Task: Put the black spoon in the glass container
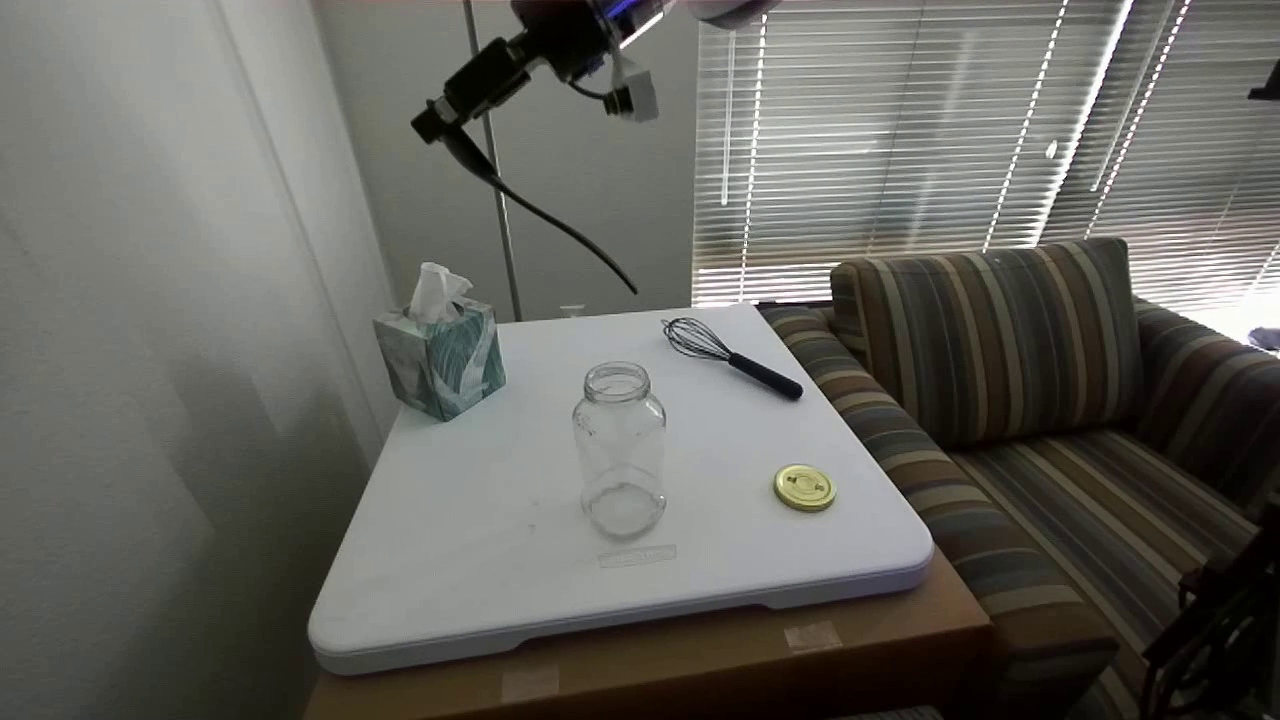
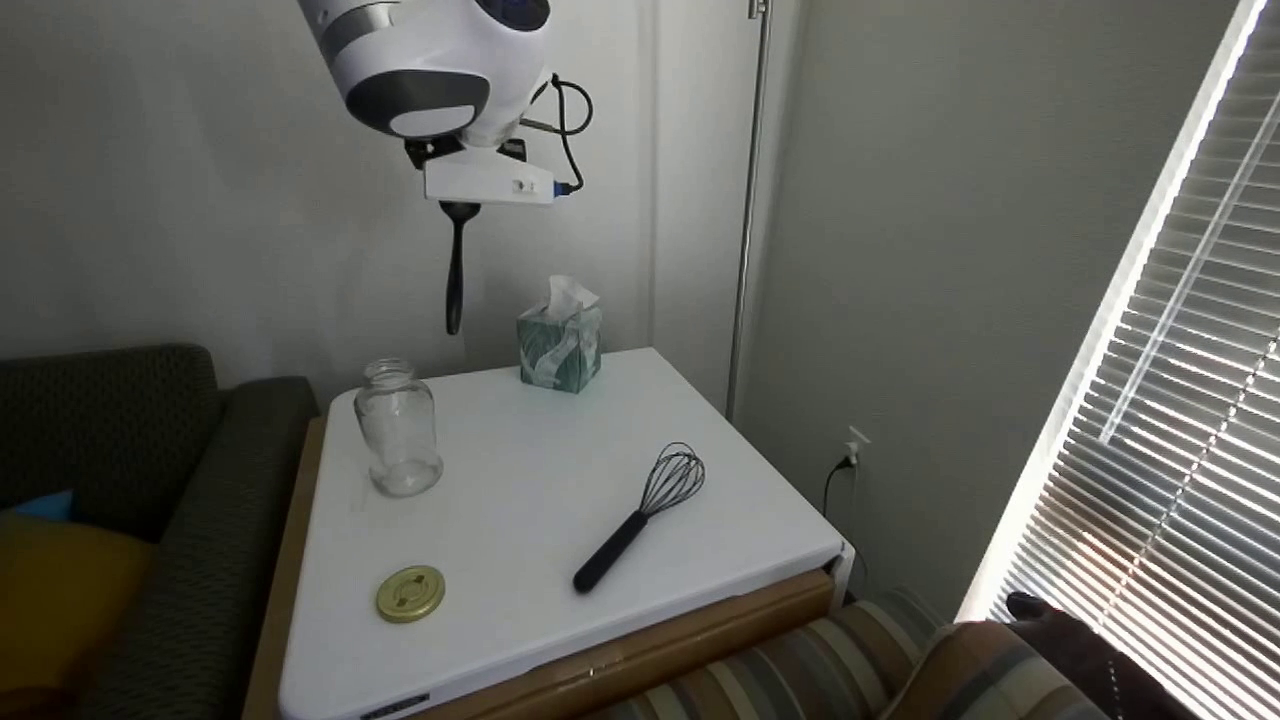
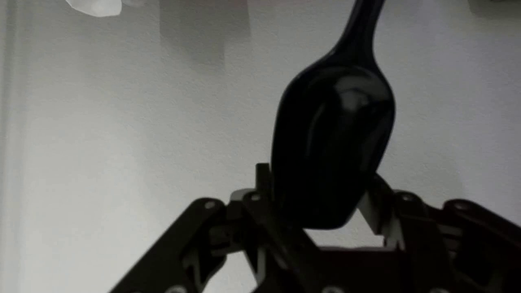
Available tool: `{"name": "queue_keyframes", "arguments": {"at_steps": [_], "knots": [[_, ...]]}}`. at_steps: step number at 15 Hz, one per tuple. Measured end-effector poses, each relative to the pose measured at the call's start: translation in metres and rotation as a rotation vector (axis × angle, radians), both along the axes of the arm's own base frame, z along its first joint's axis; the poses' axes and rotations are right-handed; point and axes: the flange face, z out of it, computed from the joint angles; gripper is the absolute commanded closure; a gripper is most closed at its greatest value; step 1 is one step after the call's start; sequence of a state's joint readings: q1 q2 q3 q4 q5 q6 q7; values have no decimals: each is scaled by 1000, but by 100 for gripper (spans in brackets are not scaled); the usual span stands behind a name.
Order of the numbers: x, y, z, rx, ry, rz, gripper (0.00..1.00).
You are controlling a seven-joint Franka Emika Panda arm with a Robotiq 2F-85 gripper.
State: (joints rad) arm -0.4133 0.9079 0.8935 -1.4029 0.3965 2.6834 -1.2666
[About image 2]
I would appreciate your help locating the yellow pillow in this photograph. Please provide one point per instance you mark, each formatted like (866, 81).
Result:
(66, 595)

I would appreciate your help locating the white plastic board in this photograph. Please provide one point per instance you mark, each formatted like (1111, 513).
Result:
(534, 534)

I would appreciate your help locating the blue pillow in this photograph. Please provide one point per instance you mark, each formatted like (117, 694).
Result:
(47, 507)

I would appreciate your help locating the white window blinds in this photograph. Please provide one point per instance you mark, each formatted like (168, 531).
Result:
(1187, 402)

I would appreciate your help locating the black plastic spoon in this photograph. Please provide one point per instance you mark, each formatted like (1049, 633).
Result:
(453, 281)

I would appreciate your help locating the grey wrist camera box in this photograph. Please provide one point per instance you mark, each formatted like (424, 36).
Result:
(484, 183)

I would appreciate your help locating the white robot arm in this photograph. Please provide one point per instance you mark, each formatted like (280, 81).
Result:
(401, 54)

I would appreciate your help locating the teal white tissue box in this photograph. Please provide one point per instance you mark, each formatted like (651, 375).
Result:
(557, 350)

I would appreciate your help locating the striped sofa cushion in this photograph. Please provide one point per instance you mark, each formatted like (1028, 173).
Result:
(975, 675)

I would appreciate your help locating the white tissue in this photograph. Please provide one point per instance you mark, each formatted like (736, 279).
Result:
(565, 297)

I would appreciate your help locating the yellow metal jar lid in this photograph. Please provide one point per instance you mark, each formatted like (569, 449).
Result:
(411, 595)

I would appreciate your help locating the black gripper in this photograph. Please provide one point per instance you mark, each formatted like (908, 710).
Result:
(429, 151)

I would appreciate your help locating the clear glass jar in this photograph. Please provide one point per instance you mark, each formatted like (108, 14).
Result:
(399, 435)

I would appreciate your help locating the dark grey sofa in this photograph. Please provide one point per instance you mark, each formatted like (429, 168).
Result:
(200, 507)

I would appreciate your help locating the striped sofa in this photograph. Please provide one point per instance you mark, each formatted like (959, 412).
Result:
(786, 675)

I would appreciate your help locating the white wall outlet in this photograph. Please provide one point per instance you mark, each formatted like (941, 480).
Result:
(855, 445)

